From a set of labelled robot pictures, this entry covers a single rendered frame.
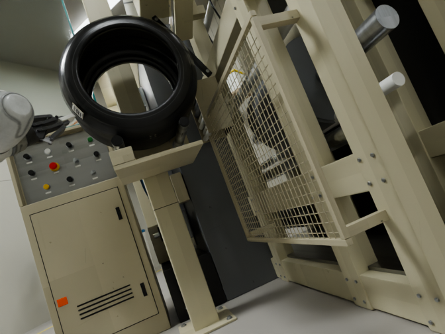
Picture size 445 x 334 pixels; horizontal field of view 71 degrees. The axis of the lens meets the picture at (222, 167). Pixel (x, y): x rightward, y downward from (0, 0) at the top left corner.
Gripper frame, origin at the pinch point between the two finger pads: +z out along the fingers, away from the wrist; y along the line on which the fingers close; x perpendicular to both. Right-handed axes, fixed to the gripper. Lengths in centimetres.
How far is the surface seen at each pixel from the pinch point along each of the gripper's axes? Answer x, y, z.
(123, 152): -0.3, 22.0, 7.4
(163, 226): -34, 53, 25
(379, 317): 26, 125, -4
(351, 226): 47, 91, -13
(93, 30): 20.7, -21.8, 28.8
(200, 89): 16, 20, 69
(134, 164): -0.9, 28.2, 6.8
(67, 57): 9.9, -20.3, 17.7
